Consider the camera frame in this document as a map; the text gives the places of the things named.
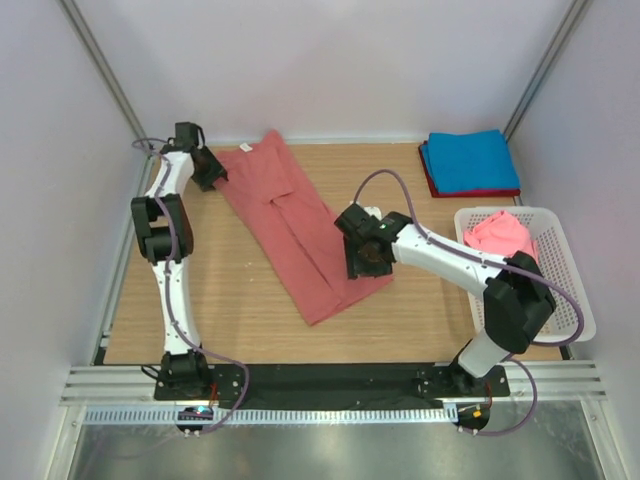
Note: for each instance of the folded red t-shirt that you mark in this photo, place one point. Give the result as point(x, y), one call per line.
point(476, 193)

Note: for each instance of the folded blue t-shirt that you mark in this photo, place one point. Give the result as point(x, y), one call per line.
point(465, 163)

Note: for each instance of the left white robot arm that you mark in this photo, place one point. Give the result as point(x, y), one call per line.
point(166, 241)

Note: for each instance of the white plastic basket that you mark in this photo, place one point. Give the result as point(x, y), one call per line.
point(556, 263)

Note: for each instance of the bright pink t-shirt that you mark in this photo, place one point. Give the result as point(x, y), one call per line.
point(501, 234)

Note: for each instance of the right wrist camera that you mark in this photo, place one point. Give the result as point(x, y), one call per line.
point(373, 211)

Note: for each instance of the aluminium frame rail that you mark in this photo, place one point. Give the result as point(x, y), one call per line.
point(555, 380)

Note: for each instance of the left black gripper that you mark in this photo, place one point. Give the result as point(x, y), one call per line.
point(216, 172)

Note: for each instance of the salmon pink t-shirt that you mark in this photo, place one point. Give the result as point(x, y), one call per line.
point(274, 198)

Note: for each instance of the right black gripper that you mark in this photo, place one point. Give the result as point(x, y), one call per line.
point(356, 266)

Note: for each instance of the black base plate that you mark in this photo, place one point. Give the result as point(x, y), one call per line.
point(306, 383)

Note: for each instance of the white slotted cable duct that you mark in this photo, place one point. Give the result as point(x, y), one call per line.
point(199, 416)

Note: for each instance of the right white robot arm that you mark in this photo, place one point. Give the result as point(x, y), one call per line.
point(516, 299)

